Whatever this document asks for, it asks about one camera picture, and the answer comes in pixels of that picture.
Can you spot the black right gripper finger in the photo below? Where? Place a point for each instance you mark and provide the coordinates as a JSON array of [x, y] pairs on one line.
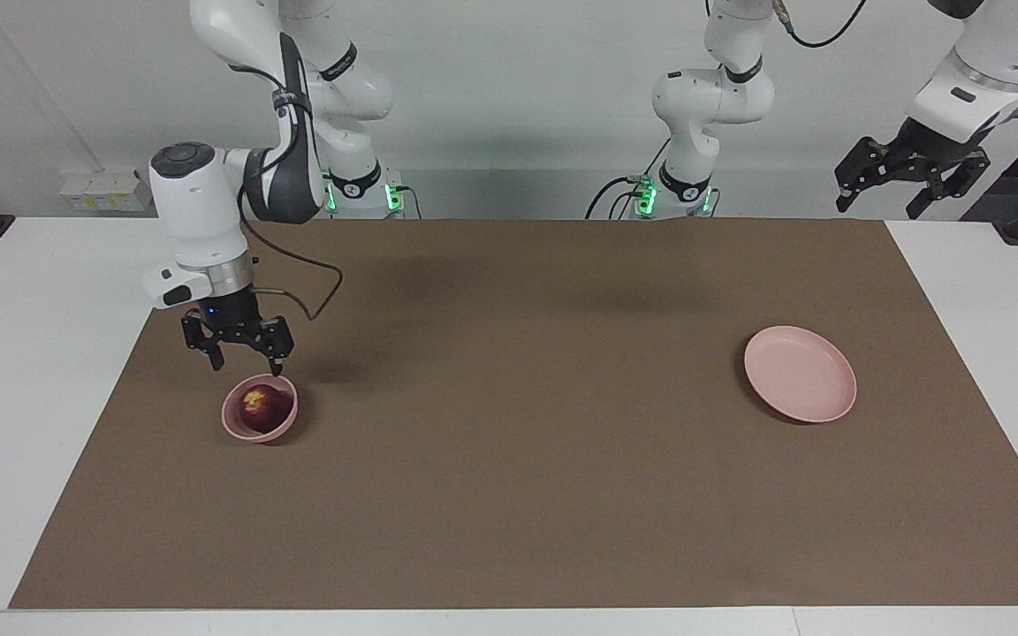
[[277, 336], [195, 331]]

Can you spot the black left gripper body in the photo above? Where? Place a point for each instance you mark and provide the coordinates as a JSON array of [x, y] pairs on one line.
[[929, 148]]

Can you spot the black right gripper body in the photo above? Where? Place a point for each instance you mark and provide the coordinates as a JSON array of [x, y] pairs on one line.
[[233, 320]]

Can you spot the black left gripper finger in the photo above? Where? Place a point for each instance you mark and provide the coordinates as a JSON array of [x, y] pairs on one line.
[[960, 177], [867, 163]]

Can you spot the red apple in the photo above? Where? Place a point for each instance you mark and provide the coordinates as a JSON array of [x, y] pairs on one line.
[[266, 408]]

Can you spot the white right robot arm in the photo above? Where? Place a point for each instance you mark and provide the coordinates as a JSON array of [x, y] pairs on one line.
[[200, 203]]

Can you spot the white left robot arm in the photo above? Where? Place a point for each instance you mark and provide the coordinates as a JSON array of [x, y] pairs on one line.
[[712, 97]]

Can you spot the pink bowl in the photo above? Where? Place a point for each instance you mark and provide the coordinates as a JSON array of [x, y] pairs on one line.
[[235, 424]]

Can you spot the pink plate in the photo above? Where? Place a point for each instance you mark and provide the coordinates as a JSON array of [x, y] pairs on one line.
[[801, 371]]

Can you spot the white socket box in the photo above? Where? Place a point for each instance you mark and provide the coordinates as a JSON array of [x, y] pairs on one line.
[[107, 193]]

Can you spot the brown table mat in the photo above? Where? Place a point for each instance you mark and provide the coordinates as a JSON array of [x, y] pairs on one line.
[[509, 459]]

